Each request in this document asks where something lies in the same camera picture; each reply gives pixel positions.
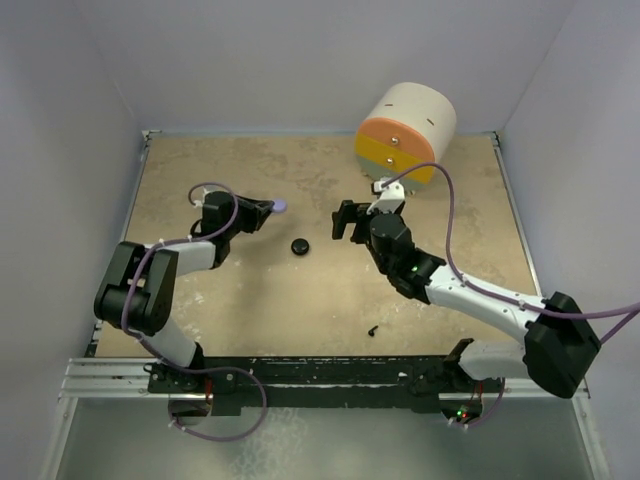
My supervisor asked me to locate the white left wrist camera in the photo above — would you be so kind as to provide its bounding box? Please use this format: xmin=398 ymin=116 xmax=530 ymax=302
xmin=191 ymin=186 xmax=211 ymax=208

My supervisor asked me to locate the purple earbud charging case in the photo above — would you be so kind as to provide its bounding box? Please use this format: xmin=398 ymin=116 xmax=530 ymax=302
xmin=271 ymin=199 xmax=288 ymax=214

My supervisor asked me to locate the black earbud charging case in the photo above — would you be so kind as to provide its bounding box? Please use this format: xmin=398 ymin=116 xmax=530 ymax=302
xmin=290 ymin=238 xmax=310 ymax=256

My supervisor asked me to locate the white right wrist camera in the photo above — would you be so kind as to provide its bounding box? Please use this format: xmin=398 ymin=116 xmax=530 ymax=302
xmin=367 ymin=177 xmax=405 ymax=215

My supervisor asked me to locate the aluminium frame rail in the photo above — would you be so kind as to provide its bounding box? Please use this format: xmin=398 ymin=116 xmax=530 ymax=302
xmin=60 ymin=357 xmax=591 ymax=401

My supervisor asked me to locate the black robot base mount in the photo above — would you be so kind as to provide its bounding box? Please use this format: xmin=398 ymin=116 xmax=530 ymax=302
xmin=144 ymin=339 xmax=504 ymax=416

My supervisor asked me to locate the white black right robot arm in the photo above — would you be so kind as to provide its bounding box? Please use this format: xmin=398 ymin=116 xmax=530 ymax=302
xmin=331 ymin=200 xmax=601 ymax=399

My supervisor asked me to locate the round three-drawer storage box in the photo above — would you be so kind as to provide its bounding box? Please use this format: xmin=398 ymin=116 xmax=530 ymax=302
xmin=354 ymin=82 xmax=457 ymax=180

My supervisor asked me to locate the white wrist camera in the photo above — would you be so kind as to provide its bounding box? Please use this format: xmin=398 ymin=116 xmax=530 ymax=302
xmin=367 ymin=177 xmax=405 ymax=215
xmin=191 ymin=186 xmax=211 ymax=208

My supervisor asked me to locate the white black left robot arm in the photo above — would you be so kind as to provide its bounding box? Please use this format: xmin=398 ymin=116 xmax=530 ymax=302
xmin=94 ymin=189 xmax=287 ymax=392

